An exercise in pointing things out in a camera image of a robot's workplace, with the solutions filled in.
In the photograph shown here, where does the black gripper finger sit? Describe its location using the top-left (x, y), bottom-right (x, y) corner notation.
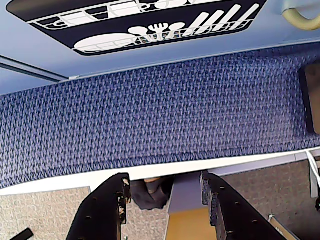
top-left (65, 172), bottom-right (133, 240)
top-left (199, 171), bottom-right (285, 240)

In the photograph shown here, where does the blue woven floor mat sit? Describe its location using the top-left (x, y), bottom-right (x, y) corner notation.
top-left (0, 46), bottom-right (320, 190)

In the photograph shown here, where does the dark brown flat panel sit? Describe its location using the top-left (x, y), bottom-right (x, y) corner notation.
top-left (298, 63), bottom-right (320, 135)

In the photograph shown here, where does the blue toy kitchen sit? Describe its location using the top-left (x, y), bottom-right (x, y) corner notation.
top-left (0, 0), bottom-right (320, 97)

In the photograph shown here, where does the dishwasher door with dish print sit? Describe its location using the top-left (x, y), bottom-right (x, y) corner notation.
top-left (0, 0), bottom-right (320, 79)

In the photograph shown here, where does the white strap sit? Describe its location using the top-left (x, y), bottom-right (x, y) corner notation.
top-left (306, 149), bottom-right (320, 201)

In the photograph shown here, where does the gold dishwasher door handle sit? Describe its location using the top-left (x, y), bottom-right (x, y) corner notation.
top-left (281, 0), bottom-right (320, 32)

